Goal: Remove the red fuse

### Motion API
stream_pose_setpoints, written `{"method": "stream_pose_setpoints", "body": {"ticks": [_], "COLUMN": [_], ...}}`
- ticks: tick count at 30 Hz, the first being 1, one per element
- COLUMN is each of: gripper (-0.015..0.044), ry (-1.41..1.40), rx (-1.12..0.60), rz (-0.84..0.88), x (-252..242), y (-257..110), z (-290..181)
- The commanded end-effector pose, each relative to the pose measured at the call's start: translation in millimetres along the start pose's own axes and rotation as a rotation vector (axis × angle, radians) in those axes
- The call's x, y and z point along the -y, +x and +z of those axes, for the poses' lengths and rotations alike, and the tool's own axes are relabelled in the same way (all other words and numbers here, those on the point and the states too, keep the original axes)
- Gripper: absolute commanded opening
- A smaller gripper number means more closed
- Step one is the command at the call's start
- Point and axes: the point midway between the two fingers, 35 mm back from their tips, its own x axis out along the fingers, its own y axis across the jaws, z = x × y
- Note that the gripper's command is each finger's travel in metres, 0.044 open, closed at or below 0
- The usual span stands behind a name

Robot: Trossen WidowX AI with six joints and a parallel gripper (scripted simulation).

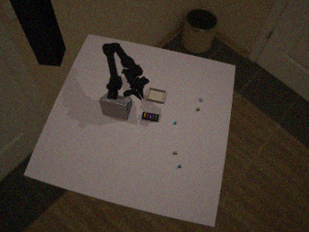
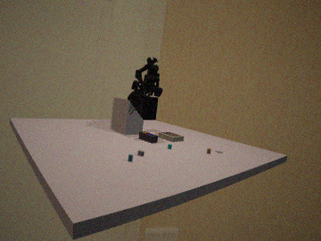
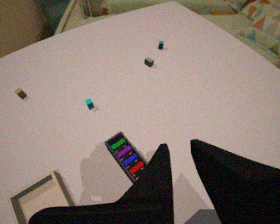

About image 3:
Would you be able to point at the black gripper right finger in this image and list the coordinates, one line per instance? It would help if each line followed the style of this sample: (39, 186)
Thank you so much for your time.
(242, 191)

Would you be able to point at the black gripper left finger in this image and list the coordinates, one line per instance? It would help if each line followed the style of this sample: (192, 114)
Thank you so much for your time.
(147, 201)

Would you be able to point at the beige square tray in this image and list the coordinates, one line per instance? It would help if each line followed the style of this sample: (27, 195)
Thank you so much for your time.
(47, 191)

